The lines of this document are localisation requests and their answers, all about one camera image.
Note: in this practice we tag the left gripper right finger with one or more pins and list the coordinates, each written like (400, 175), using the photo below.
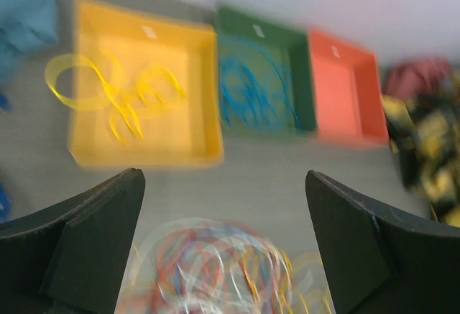
(378, 258)

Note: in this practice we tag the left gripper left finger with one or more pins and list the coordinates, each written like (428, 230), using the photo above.
(71, 257)

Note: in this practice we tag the yellow plaid cloth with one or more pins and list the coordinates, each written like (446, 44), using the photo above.
(424, 133)

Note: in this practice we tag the coral red plastic bin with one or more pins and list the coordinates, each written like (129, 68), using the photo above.
(348, 98)

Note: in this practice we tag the pink cloth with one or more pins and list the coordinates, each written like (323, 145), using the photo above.
(417, 76)

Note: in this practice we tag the yellow plastic bin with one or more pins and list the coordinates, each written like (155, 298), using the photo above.
(157, 80)

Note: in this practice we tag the green plastic bin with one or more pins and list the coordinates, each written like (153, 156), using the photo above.
(264, 76)

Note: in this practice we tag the light blue cloth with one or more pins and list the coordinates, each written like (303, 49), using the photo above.
(27, 27)

